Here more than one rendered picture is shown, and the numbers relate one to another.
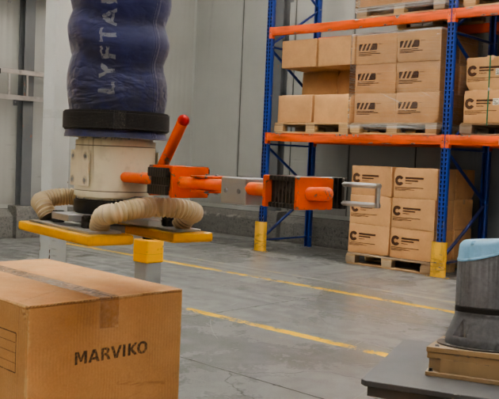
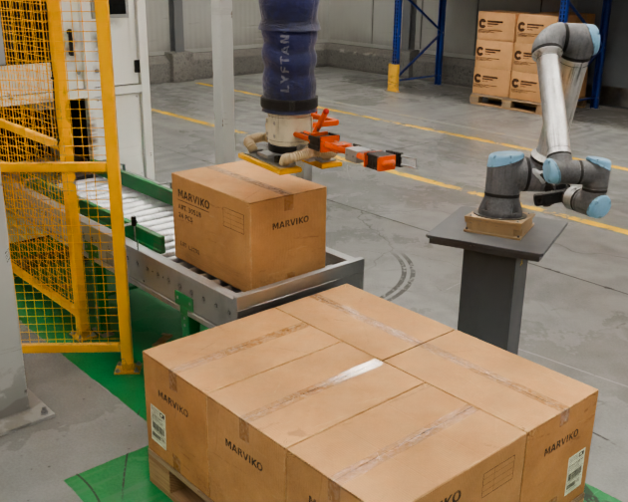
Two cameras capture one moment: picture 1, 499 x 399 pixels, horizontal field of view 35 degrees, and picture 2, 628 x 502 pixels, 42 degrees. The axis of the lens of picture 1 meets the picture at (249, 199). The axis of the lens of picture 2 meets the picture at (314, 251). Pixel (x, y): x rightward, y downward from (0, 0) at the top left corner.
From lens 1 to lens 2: 1.59 m
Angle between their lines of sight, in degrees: 17
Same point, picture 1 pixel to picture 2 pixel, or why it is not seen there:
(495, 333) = (503, 208)
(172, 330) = (321, 208)
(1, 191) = (158, 39)
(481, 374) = (493, 231)
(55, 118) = (220, 15)
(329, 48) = not seen: outside the picture
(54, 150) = (221, 42)
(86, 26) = (272, 55)
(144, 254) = not seen: hidden behind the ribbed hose
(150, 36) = (306, 59)
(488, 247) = (502, 159)
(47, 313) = (258, 205)
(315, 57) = not seen: outside the picture
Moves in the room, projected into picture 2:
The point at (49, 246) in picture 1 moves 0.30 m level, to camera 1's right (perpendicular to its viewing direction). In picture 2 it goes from (222, 117) to (260, 119)
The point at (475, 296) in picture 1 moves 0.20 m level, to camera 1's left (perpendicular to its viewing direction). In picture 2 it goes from (493, 187) to (447, 185)
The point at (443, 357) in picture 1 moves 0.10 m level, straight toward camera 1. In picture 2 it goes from (473, 221) to (470, 228)
